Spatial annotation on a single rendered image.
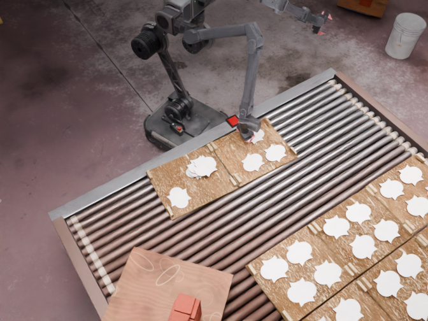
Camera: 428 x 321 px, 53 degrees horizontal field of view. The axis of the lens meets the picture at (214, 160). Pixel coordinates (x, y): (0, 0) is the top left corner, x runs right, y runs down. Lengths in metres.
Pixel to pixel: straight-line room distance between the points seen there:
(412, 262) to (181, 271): 1.15
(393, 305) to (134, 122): 2.65
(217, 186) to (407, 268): 1.05
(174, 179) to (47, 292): 1.36
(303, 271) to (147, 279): 0.76
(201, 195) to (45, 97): 2.42
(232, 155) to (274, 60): 2.17
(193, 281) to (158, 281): 0.16
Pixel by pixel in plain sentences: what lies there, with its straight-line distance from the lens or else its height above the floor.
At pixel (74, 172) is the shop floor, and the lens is 3.74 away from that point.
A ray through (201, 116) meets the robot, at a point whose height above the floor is 0.26.
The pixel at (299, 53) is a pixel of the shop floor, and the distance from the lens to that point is 4.66.
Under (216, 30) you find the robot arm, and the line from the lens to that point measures 2.36.
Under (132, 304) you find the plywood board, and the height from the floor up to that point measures 1.04.
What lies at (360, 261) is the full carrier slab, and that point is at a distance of 2.31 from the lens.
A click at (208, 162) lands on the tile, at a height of 0.98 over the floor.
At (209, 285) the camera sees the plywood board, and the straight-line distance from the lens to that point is 2.03.
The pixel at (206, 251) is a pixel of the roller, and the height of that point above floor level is 0.92.
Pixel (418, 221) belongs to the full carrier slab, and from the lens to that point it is 2.53.
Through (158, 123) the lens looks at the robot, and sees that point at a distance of 3.59.
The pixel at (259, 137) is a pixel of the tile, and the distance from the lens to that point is 2.59.
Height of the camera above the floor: 2.96
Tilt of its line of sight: 55 degrees down
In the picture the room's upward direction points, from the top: 1 degrees clockwise
